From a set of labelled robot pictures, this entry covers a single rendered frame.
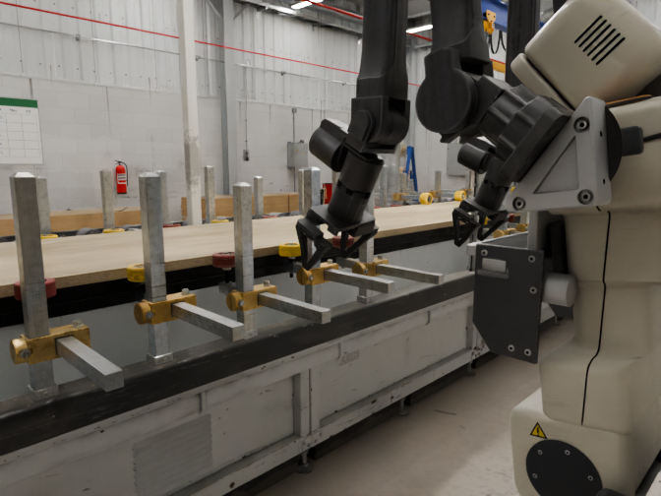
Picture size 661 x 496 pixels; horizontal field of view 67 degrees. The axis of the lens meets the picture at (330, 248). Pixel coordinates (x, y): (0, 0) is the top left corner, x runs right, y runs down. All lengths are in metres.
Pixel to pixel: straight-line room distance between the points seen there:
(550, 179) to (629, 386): 0.31
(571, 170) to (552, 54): 0.22
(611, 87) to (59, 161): 8.23
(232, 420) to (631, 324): 1.32
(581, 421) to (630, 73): 0.45
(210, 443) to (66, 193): 7.17
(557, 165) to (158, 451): 1.38
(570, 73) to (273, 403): 1.47
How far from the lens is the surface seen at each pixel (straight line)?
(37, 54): 8.73
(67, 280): 1.35
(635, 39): 0.73
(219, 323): 1.06
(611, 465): 0.81
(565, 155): 0.60
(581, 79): 0.74
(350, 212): 0.77
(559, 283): 0.74
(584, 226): 0.76
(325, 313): 1.19
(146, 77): 9.25
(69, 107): 8.71
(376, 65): 0.74
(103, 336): 1.43
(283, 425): 1.95
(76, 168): 8.67
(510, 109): 0.62
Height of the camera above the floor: 1.16
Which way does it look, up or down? 9 degrees down
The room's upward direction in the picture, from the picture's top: straight up
